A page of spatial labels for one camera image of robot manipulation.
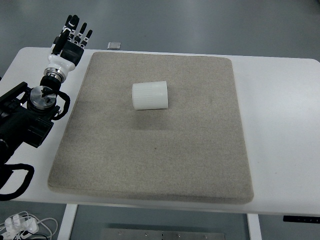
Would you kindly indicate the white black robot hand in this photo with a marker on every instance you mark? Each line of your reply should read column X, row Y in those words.
column 71, row 53

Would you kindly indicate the white ribbed cup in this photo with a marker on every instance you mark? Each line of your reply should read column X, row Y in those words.
column 150, row 95

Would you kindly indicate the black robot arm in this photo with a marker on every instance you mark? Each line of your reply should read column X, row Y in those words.
column 27, row 114

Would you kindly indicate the beige felt mat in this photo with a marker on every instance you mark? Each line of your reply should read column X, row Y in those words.
column 193, row 151

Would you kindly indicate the white left table leg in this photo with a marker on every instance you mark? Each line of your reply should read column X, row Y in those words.
column 67, row 223

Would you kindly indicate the white table leg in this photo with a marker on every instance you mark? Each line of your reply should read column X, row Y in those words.
column 254, row 227
column 67, row 223

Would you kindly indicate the white power strip with plugs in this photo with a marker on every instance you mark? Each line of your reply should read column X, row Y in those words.
column 27, row 226

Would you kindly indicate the grey metal floor plate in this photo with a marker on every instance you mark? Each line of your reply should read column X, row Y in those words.
column 140, row 234

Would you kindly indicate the white right table leg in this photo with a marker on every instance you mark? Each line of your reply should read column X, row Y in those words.
column 254, row 227

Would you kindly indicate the black table control panel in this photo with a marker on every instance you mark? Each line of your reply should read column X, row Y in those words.
column 301, row 219

